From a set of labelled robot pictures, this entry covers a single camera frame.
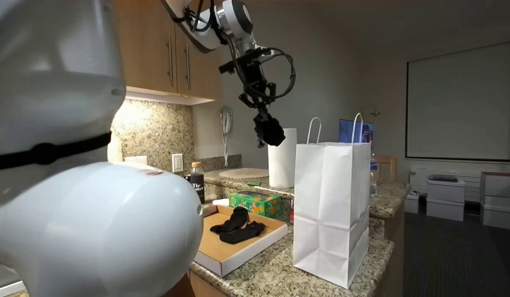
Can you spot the white paper towel roll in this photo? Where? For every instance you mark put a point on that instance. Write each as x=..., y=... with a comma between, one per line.
x=282, y=160

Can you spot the white projector screen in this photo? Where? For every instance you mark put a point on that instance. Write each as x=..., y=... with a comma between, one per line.
x=457, y=106

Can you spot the cardboard tray box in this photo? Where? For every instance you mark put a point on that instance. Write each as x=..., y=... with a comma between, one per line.
x=222, y=258

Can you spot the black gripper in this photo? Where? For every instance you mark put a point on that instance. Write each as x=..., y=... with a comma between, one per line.
x=257, y=93

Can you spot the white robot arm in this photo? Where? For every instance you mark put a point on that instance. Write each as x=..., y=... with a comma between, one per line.
x=71, y=221

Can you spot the green tissue box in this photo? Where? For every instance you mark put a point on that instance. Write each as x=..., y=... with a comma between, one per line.
x=269, y=206

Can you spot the computer monitor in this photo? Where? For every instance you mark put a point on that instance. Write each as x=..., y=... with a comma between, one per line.
x=349, y=131

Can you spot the wooden upper cabinets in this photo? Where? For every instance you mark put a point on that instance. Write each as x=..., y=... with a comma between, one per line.
x=158, y=60

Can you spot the black sock long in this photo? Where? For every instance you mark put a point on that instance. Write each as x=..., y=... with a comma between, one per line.
x=237, y=228

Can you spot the black sock pile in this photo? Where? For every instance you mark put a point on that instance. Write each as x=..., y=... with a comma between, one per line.
x=272, y=131

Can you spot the white storage boxes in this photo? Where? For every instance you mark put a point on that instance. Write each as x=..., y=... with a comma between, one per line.
x=435, y=195

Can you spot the white paper bag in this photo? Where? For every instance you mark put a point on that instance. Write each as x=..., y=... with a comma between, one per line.
x=330, y=208

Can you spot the dark sauce bottle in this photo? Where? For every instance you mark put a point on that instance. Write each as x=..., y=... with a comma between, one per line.
x=196, y=180

